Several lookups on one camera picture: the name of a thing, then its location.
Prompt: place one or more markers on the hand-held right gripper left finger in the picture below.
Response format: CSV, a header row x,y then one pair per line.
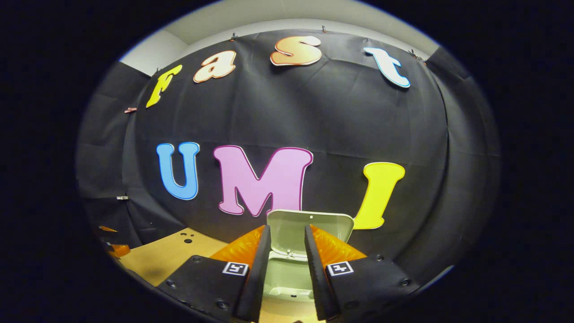
x,y
259,278

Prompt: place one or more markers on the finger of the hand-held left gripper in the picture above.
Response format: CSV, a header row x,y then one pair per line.
x,y
107,229
120,250

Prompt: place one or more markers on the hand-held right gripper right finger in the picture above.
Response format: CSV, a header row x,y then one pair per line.
x,y
316,278

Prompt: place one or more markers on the black backdrop cloth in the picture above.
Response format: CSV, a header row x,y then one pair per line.
x,y
336,112

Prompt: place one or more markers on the wooden desktop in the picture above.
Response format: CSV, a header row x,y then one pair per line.
x,y
170,255

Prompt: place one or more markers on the pale green desktop garbage bin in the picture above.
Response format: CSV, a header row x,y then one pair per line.
x,y
309,229

